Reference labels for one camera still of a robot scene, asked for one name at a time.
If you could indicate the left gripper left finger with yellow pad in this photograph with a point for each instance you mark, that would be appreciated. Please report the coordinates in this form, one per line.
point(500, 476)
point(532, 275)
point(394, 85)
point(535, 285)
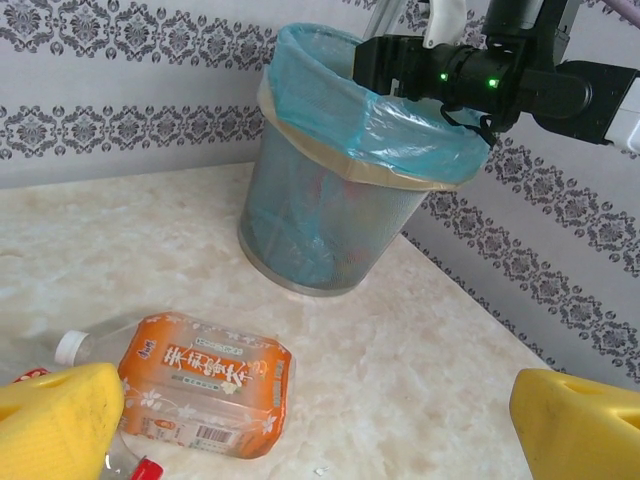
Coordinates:
point(55, 425)

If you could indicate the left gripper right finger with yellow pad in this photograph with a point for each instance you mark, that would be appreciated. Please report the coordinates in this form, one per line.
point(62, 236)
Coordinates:
point(580, 430)

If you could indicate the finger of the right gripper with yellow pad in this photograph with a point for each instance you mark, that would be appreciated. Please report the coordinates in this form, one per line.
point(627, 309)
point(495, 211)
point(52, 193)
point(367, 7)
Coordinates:
point(375, 62)
point(412, 65)

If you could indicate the square bottle with orange label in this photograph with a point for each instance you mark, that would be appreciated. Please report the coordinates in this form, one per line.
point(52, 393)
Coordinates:
point(200, 370)

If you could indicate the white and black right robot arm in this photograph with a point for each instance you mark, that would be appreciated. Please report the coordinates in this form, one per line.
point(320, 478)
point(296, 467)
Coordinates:
point(627, 120)

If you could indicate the mesh bin with blue bag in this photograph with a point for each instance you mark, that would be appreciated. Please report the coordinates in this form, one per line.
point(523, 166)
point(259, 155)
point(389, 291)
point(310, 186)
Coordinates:
point(320, 225)

